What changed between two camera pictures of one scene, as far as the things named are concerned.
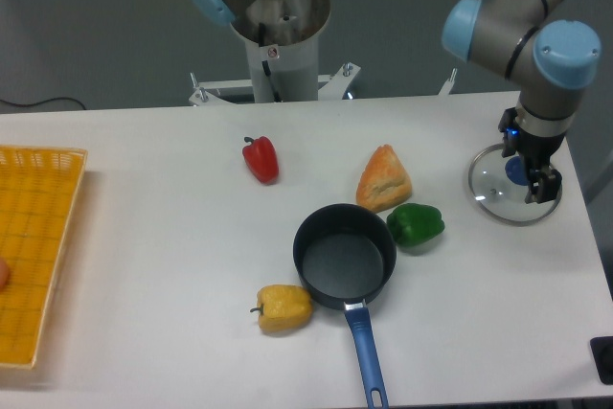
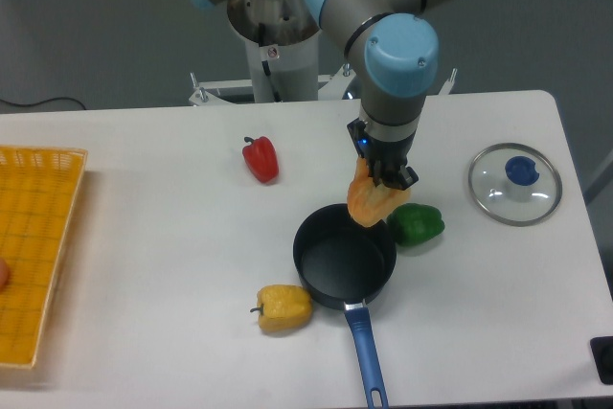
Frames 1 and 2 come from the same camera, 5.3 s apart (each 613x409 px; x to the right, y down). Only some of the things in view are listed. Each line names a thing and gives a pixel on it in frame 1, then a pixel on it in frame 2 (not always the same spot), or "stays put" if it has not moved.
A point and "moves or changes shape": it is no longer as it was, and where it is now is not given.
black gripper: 536,152 -> 387,157
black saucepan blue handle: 344,255 stays put
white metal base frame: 234,92 stays put
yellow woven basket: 38,190 stays put
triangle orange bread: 383,180 moves or changes shape
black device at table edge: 602,352 stays put
